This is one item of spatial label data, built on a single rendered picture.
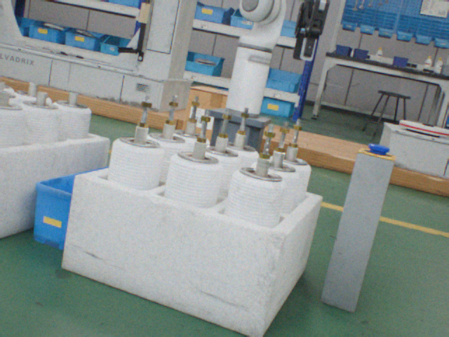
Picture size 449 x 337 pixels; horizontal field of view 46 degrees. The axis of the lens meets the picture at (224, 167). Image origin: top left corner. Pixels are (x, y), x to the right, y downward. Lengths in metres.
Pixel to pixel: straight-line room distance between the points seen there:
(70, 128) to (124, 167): 0.38
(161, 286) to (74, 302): 0.15
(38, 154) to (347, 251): 0.66
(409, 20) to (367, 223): 5.92
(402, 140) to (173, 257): 2.10
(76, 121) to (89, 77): 1.88
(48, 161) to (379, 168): 0.68
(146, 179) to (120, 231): 0.10
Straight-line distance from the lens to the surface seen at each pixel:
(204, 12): 5.74
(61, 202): 1.10
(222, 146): 1.05
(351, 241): 1.08
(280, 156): 1.02
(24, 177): 1.15
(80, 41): 6.22
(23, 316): 0.88
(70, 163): 1.27
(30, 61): 3.38
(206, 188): 0.92
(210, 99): 2.19
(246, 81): 1.38
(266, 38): 1.40
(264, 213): 0.89
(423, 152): 2.90
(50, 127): 1.23
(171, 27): 3.08
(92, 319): 0.89
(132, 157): 0.96
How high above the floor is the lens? 0.43
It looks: 11 degrees down
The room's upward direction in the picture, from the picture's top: 12 degrees clockwise
